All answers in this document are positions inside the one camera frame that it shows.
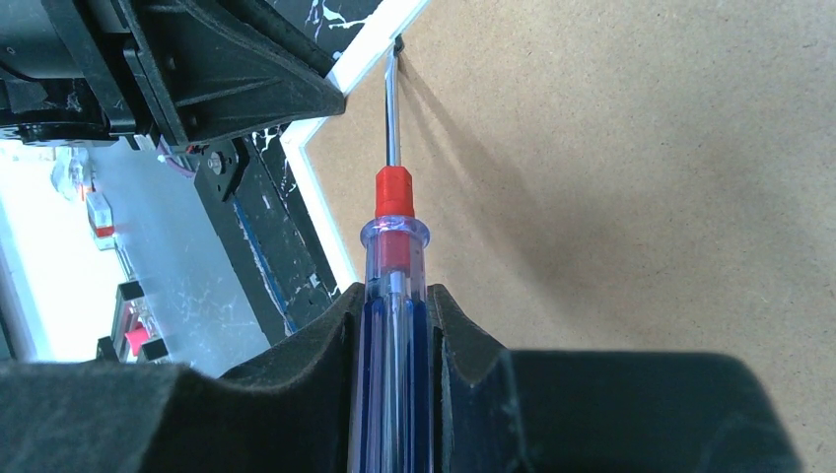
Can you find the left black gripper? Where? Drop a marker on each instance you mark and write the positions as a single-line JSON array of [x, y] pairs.
[[207, 70]]

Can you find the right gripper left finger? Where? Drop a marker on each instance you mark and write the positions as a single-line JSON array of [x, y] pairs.
[[285, 410]]

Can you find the white picture frame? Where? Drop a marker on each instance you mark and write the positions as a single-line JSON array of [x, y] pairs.
[[647, 175]]

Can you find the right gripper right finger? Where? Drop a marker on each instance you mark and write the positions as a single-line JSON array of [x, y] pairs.
[[517, 410]]

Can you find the blue red screwdriver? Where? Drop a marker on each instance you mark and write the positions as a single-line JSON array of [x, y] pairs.
[[392, 419]]

